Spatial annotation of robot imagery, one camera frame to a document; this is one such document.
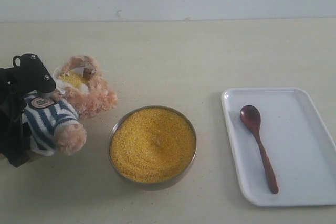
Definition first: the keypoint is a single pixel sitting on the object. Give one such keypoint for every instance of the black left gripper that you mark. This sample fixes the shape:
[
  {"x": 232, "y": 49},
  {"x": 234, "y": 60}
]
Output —
[{"x": 29, "y": 74}]

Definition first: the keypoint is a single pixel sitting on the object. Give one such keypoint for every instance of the plush teddy bear striped shirt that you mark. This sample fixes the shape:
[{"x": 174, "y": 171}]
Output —
[{"x": 56, "y": 121}]

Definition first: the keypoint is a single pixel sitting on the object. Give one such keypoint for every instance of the dark brown wooden spoon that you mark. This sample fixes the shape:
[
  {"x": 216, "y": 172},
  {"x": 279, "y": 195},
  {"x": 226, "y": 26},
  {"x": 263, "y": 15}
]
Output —
[{"x": 251, "y": 118}]

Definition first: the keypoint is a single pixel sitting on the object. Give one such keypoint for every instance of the round metal bowl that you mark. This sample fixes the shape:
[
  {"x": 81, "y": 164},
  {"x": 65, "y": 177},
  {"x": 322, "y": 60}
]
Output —
[{"x": 113, "y": 129}]

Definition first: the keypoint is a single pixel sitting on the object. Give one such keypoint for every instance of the yellow millet grains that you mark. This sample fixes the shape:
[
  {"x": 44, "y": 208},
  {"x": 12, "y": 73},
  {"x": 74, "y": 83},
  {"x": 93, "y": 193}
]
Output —
[{"x": 152, "y": 145}]

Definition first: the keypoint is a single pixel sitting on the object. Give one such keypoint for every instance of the white rectangular plastic tray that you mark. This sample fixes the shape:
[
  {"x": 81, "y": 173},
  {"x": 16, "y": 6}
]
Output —
[{"x": 298, "y": 144}]

